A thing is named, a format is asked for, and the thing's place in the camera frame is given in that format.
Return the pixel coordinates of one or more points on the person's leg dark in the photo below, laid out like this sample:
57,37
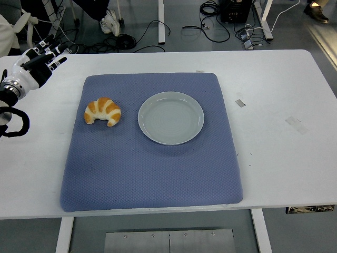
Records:
92,8

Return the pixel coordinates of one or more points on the white chair frame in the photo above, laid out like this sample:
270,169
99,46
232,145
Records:
26,21

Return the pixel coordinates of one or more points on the blue quilted mat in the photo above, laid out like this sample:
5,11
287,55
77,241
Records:
147,174

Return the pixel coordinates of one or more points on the white background table leg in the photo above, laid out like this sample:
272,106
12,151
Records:
161,23
265,23

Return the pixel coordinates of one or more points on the grey power adapter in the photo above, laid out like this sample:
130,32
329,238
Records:
248,44

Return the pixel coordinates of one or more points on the dark power adapter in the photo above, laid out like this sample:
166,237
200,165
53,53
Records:
243,34

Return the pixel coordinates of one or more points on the grey round plate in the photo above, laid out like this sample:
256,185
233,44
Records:
171,118

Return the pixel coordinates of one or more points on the person's white shoe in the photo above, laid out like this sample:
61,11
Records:
104,26
114,22

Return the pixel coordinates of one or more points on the grey metal plate with screws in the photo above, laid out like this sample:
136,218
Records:
168,242

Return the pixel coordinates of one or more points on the small grey tape piece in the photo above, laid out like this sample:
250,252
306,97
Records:
240,103

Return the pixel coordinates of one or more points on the black equipment box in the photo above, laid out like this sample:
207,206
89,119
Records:
235,10

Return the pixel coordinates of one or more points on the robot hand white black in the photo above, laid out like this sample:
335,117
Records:
29,79

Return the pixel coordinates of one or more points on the long clear tape piece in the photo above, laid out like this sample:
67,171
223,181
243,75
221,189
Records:
296,125

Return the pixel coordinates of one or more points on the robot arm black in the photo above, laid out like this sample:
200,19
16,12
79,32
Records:
8,98

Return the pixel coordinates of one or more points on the person's brown shoe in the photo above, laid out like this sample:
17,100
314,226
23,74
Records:
317,13

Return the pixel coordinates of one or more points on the cream white cloth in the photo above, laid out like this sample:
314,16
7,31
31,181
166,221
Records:
6,34

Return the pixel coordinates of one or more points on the croissant bread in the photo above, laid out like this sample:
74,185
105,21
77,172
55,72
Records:
105,108

